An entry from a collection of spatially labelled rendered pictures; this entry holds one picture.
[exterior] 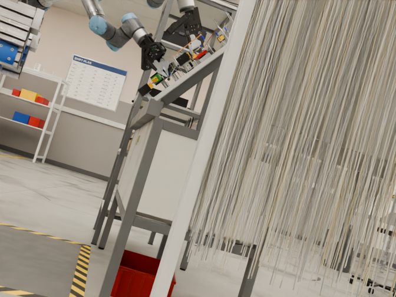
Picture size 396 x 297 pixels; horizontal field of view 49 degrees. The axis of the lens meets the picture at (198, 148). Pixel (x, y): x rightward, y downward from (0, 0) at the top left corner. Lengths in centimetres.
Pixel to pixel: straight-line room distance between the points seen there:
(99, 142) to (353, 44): 877
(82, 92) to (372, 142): 899
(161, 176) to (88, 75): 821
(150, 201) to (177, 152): 22
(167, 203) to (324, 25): 100
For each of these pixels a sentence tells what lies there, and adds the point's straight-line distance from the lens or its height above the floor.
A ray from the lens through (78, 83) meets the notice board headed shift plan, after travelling 989.
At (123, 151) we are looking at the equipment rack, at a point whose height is 65.
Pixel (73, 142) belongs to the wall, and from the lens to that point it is 976.
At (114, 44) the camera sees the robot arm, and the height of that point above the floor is 111.
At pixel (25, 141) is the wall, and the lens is 1005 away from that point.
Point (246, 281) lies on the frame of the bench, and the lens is 191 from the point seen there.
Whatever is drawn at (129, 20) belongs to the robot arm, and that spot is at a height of 123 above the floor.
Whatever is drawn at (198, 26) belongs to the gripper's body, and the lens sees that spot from 208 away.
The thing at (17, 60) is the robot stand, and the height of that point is 88.
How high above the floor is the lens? 61
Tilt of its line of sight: 4 degrees up
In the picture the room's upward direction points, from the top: 17 degrees clockwise
